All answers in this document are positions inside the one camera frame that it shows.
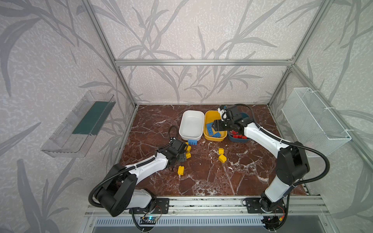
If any red brick wide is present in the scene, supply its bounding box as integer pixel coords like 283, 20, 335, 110
230, 131, 248, 139

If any blue brick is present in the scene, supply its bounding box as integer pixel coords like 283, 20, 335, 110
206, 122, 214, 136
187, 140, 198, 146
212, 133, 221, 138

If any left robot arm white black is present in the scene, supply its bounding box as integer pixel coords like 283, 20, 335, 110
88, 125, 188, 217

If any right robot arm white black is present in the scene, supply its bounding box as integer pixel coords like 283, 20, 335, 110
212, 103, 330, 213

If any dark teal plastic bin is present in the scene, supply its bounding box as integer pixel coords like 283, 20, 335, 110
227, 112, 253, 143

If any yellow plastic bin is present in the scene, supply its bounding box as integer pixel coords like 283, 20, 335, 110
204, 111, 228, 142

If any white plastic bin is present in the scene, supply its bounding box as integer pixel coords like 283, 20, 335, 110
179, 110, 205, 141

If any right wiring bundle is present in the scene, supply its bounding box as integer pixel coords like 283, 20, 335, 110
261, 206, 286, 231

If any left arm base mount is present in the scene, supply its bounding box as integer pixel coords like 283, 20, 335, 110
129, 198, 170, 215

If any aluminium front rail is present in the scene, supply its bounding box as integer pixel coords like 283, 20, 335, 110
84, 196, 324, 217

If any left circuit board with wires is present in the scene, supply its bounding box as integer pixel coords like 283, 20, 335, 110
139, 205, 162, 225

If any white wire mesh basket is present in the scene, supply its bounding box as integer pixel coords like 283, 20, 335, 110
282, 87, 352, 156

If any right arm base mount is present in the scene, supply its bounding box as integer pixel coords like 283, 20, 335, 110
241, 196, 285, 214

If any clear plastic wall shelf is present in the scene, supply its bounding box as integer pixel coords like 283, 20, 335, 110
41, 91, 116, 158

